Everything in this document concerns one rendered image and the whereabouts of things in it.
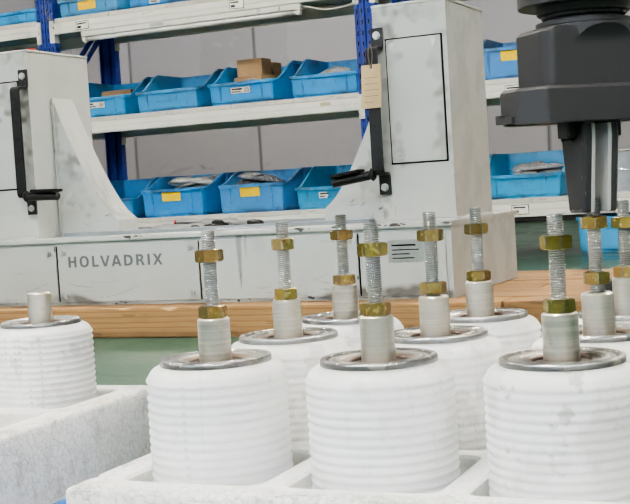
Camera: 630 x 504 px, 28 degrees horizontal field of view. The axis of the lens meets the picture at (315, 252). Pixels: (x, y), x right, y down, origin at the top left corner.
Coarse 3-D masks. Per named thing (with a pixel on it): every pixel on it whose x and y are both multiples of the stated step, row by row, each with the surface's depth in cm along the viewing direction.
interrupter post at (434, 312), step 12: (420, 300) 91; (432, 300) 90; (444, 300) 90; (420, 312) 91; (432, 312) 90; (444, 312) 90; (420, 324) 91; (432, 324) 90; (444, 324) 90; (432, 336) 90
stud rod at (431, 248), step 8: (424, 216) 90; (432, 216) 90; (424, 224) 90; (432, 224) 90; (432, 248) 90; (432, 256) 90; (432, 264) 90; (432, 272) 90; (432, 280) 90; (432, 296) 91
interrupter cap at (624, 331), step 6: (618, 324) 89; (624, 324) 89; (582, 330) 88; (618, 330) 87; (624, 330) 87; (582, 336) 84; (588, 336) 84; (594, 336) 83; (600, 336) 83; (606, 336) 83; (612, 336) 83; (618, 336) 83; (624, 336) 83; (582, 342) 83; (588, 342) 83; (594, 342) 83; (600, 342) 83; (606, 342) 83; (612, 342) 83
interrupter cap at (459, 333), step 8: (408, 328) 94; (416, 328) 94; (456, 328) 93; (464, 328) 92; (472, 328) 93; (480, 328) 92; (400, 336) 90; (408, 336) 91; (416, 336) 92; (448, 336) 88; (456, 336) 88; (464, 336) 88; (472, 336) 88; (480, 336) 89
